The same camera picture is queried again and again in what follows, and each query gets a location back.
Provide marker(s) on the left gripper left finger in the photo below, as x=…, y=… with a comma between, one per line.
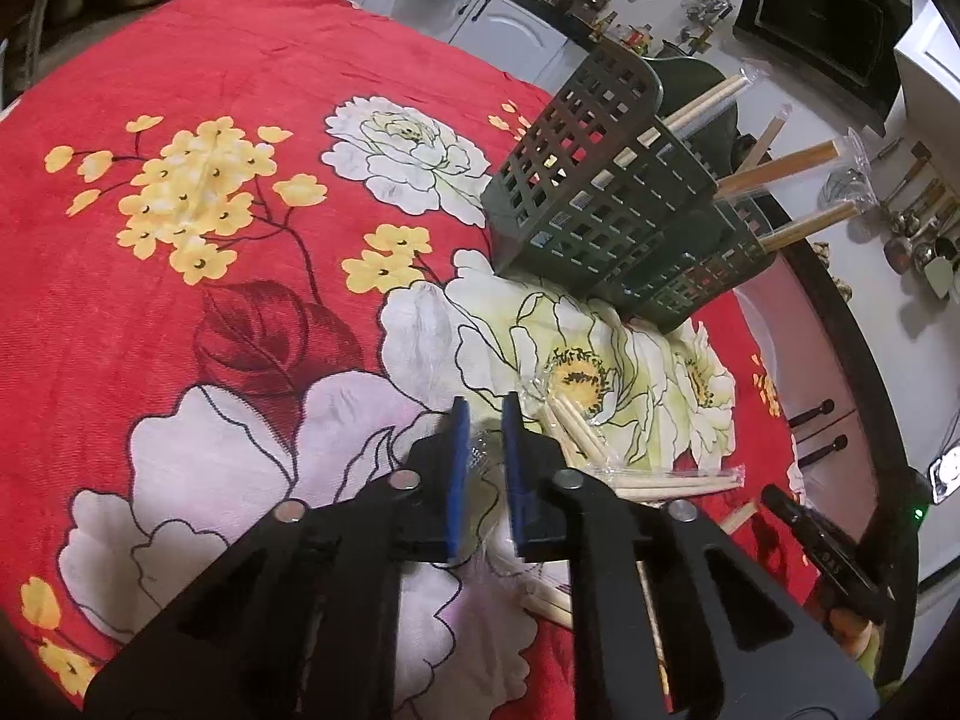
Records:
x=299, y=618

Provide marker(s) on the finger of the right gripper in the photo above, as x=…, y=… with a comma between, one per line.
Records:
x=847, y=584

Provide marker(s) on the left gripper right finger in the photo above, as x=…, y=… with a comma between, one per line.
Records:
x=671, y=619

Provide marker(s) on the chopsticks pair long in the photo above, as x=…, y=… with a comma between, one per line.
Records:
x=656, y=487

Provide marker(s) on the chopsticks pair bottom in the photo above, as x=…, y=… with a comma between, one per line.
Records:
x=536, y=595

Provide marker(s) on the red floral tablecloth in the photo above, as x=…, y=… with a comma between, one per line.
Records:
x=243, y=260

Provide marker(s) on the dark green utensil basket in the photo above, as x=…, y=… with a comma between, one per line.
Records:
x=606, y=200

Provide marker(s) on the black range hood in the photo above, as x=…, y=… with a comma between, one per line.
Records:
x=845, y=48

